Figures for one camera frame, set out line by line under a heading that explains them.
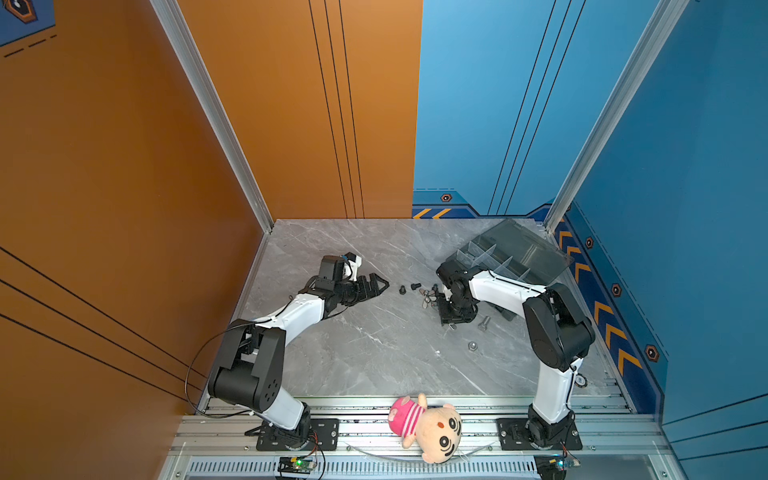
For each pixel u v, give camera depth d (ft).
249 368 1.48
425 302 3.17
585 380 2.71
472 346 2.88
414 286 3.33
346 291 2.55
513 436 2.38
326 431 2.43
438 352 2.85
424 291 3.26
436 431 2.20
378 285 2.65
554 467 2.29
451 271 2.55
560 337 1.65
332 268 2.37
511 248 3.60
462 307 2.62
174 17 2.29
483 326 2.99
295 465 2.32
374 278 2.65
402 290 3.26
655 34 2.38
